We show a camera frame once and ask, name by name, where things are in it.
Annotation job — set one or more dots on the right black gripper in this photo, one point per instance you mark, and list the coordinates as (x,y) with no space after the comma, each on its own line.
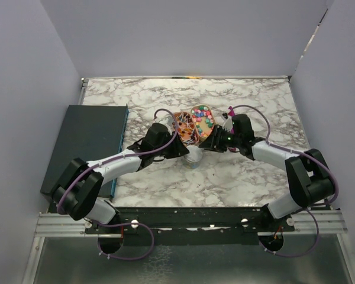
(213,141)

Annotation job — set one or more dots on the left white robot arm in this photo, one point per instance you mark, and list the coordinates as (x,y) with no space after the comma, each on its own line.
(76,192)

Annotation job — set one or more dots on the aluminium extrusion rail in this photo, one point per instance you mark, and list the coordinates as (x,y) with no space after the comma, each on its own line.
(329,222)

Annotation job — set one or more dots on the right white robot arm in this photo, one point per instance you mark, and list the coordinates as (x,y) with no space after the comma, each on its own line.
(309,180)

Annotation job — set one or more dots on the clear glass jar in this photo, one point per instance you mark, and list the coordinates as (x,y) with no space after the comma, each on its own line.
(191,164)

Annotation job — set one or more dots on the silver jar lid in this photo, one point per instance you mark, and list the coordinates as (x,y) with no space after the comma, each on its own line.
(195,154)

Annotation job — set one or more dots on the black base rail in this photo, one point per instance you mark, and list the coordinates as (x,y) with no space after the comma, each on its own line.
(141,226)

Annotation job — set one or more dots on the dark blue box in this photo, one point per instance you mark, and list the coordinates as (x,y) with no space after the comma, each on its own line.
(89,133)

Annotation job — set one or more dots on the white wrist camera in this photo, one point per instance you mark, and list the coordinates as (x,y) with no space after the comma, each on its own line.
(228,125)
(170,122)

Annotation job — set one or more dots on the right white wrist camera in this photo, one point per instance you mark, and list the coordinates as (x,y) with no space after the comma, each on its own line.
(228,125)

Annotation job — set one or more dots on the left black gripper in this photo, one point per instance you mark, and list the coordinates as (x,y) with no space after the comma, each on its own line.
(178,149)

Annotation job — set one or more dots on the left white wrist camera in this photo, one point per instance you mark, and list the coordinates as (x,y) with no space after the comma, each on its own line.
(170,122)

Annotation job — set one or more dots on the pink tray of lollipops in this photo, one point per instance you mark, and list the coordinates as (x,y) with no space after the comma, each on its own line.
(187,131)

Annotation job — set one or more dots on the purple plastic scoop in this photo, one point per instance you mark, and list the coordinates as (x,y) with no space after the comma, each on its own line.
(231,112)

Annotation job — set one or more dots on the tan tray of star candies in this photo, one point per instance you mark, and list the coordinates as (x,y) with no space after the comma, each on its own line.
(203,119)

